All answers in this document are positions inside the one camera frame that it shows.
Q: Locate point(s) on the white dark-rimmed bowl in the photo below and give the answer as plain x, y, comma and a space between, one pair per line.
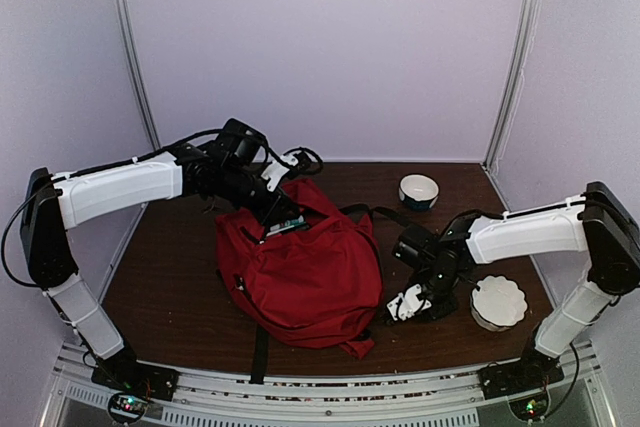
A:
418, 192

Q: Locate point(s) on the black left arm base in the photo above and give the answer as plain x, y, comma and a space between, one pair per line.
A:
137, 379

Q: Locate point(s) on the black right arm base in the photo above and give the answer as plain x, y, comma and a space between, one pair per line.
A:
532, 370

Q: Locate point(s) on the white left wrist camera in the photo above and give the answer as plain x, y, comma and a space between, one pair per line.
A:
290, 163

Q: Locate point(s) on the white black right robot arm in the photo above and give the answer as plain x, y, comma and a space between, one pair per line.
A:
594, 222

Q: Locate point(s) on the left aluminium frame post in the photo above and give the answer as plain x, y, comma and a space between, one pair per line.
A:
135, 72

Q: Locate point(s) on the right aluminium frame post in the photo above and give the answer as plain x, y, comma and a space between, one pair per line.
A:
510, 94

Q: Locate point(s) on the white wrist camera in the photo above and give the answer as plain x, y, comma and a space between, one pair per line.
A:
290, 163
408, 304

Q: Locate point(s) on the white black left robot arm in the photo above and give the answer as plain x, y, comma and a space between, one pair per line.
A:
236, 163

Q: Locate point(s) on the white scalloped dish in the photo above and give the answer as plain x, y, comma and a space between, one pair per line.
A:
497, 304

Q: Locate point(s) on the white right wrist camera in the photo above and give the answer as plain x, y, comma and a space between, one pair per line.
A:
408, 304

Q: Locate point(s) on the aluminium front rail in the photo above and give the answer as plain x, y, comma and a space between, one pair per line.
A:
445, 397

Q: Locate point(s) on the aluminium frame post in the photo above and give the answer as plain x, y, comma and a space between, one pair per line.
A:
510, 94
135, 72

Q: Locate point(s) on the red backpack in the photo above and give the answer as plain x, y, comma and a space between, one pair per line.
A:
317, 285

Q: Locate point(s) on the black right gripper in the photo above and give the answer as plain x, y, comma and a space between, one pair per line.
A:
448, 307

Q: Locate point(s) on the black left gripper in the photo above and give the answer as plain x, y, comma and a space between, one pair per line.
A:
271, 214

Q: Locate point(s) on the white teal marker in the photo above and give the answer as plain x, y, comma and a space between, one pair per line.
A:
286, 226

